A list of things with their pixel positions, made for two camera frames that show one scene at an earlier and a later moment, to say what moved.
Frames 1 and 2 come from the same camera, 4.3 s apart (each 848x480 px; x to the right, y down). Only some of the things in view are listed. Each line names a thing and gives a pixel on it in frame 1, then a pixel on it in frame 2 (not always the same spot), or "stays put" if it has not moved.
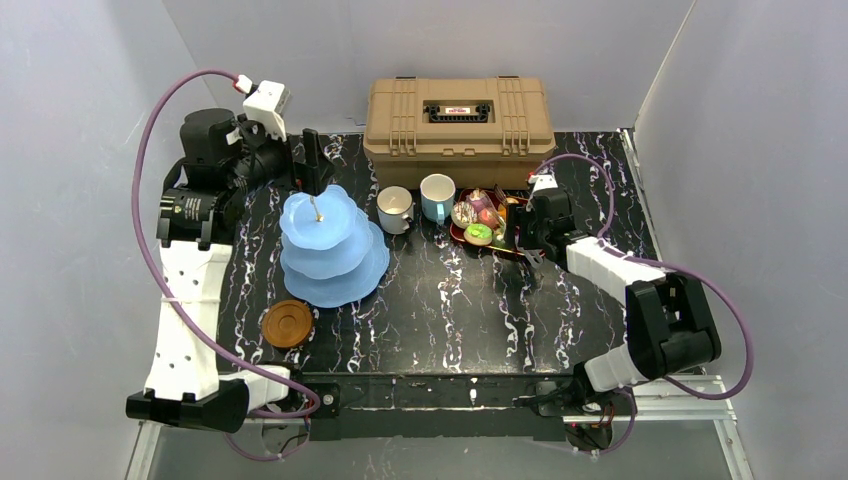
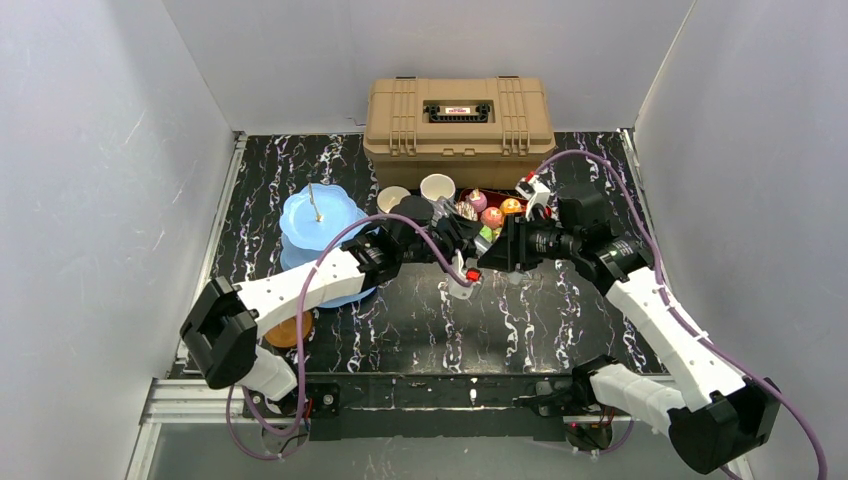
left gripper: [291, 162] to [448, 234]
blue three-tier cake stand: [332, 254] stays put
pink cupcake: [477, 200] stays put
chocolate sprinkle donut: [463, 214] stays put
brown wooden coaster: [286, 323] stays put
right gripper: [525, 229] to [515, 243]
